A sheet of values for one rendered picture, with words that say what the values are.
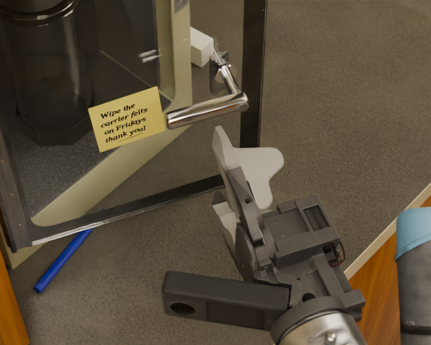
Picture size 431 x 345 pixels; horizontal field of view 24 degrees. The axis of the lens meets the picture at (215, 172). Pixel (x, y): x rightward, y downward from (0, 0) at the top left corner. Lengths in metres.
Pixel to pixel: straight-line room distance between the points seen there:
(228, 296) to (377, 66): 0.64
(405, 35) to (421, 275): 0.67
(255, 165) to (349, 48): 0.56
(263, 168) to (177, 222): 0.35
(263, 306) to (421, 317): 0.14
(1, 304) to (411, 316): 0.44
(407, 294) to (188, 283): 0.19
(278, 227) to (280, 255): 0.03
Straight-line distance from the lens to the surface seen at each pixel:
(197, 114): 1.02
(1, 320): 1.11
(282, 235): 0.91
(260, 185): 0.92
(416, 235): 0.88
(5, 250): 1.21
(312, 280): 0.91
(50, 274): 1.22
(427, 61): 1.47
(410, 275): 0.89
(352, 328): 0.87
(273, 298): 0.89
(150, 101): 1.06
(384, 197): 1.30
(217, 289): 0.89
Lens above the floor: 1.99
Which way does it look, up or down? 53 degrees down
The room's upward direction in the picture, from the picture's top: straight up
